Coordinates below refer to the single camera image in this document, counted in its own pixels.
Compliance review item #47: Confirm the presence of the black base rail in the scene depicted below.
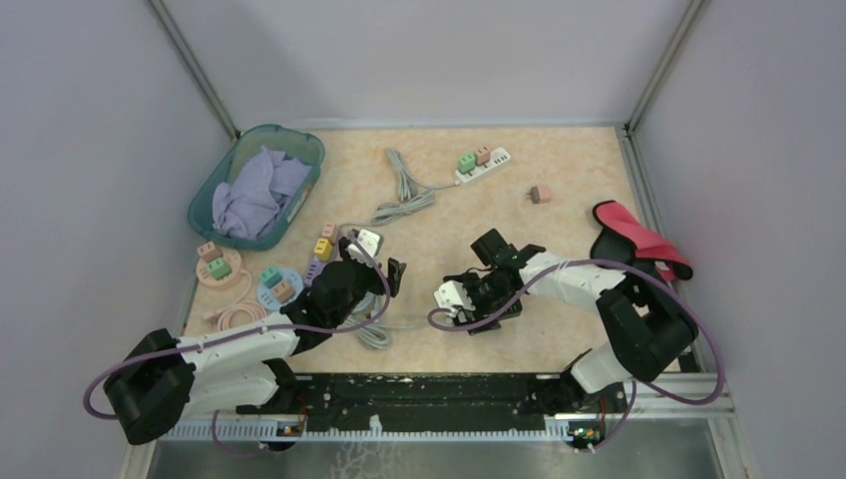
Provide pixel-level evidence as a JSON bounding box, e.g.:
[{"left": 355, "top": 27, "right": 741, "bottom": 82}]
[{"left": 236, "top": 373, "right": 628, "bottom": 433}]

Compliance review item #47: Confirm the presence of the pink coiled cable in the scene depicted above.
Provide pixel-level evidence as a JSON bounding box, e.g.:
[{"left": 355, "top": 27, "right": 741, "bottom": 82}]
[{"left": 203, "top": 267, "right": 269, "bottom": 332}]

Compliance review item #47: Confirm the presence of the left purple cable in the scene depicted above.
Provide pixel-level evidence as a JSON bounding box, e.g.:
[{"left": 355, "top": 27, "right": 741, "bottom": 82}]
[{"left": 82, "top": 238, "right": 392, "bottom": 459}]

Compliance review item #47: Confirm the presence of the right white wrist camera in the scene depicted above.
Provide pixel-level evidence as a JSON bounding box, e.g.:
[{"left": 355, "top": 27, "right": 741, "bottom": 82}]
[{"left": 433, "top": 280, "right": 475, "bottom": 317}]

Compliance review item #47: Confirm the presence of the black power strip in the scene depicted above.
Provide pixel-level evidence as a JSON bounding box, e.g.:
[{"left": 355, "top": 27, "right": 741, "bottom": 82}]
[{"left": 465, "top": 300, "right": 523, "bottom": 335}]

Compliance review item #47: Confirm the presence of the light blue coiled cable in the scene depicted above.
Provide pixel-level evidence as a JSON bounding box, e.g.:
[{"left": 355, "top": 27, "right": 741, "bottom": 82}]
[{"left": 350, "top": 290, "right": 431, "bottom": 351}]

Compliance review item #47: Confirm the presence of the red and black cloth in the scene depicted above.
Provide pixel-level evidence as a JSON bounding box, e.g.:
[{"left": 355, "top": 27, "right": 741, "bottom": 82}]
[{"left": 590, "top": 201, "right": 693, "bottom": 282}]

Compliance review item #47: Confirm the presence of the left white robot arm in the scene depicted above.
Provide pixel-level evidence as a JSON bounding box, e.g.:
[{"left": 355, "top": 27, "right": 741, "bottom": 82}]
[{"left": 84, "top": 238, "right": 407, "bottom": 445}]

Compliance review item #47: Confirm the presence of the pink round socket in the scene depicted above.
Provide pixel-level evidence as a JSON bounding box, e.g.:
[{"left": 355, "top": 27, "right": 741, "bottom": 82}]
[{"left": 195, "top": 247, "right": 244, "bottom": 290}]

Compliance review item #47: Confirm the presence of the yellow plug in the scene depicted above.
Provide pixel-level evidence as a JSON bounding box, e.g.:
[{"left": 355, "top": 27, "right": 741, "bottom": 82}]
[{"left": 312, "top": 238, "right": 334, "bottom": 262}]

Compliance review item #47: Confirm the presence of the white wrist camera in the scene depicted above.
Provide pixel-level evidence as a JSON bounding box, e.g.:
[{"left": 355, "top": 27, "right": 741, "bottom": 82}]
[
  {"left": 433, "top": 280, "right": 475, "bottom": 317},
  {"left": 347, "top": 229, "right": 384, "bottom": 264}
]

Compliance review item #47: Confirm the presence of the blue round socket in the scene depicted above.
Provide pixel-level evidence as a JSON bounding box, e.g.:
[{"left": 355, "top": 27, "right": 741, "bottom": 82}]
[{"left": 255, "top": 265, "right": 304, "bottom": 311}]

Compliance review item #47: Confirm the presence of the white power strip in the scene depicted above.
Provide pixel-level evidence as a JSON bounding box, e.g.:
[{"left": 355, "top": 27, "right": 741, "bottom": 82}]
[{"left": 455, "top": 147, "right": 513, "bottom": 185}]

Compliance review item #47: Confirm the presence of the grey coiled cable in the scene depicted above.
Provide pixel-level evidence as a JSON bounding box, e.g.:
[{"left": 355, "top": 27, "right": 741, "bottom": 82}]
[{"left": 340, "top": 148, "right": 461, "bottom": 230}]

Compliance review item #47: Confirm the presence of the purple cloth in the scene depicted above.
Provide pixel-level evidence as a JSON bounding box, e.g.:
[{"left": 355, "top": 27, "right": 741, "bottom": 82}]
[{"left": 211, "top": 146, "right": 311, "bottom": 240}]

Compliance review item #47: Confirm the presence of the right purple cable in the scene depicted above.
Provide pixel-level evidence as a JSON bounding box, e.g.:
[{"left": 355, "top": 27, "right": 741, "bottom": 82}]
[{"left": 426, "top": 258, "right": 727, "bottom": 454}]

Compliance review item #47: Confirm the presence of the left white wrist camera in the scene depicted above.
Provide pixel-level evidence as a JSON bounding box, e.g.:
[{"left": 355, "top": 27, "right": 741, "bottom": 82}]
[{"left": 347, "top": 229, "right": 384, "bottom": 264}]

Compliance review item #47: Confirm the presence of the purple power strip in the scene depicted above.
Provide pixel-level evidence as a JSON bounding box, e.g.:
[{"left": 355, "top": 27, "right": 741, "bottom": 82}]
[{"left": 302, "top": 256, "right": 327, "bottom": 286}]

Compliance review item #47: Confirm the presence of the purple cable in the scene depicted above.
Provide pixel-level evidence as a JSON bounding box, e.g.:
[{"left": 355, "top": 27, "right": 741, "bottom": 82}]
[
  {"left": 426, "top": 258, "right": 727, "bottom": 454},
  {"left": 82, "top": 238, "right": 392, "bottom": 459}
]

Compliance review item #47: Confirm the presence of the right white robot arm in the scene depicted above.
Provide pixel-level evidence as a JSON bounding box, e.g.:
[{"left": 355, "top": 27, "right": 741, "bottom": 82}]
[{"left": 434, "top": 230, "right": 698, "bottom": 411}]

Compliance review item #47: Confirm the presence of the teal plastic basin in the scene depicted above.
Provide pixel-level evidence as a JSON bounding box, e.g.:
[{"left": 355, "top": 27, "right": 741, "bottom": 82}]
[{"left": 188, "top": 124, "right": 325, "bottom": 250}]

